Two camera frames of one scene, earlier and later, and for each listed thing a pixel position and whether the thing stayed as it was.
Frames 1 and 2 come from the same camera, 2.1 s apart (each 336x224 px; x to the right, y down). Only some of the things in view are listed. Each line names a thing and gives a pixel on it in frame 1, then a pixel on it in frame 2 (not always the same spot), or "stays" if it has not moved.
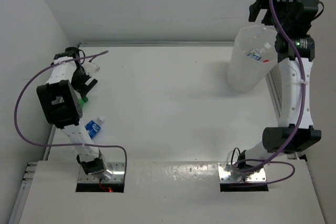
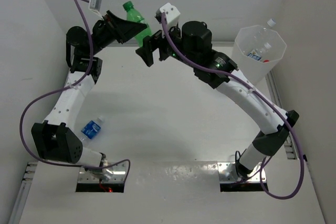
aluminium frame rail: x=16 y=214 stays
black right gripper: x=261 y=3 → x=150 y=43
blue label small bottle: x=93 y=127 stays
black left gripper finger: x=87 y=88 → x=124 y=29
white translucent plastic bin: x=253 y=56 stays
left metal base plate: x=117 y=168 stays
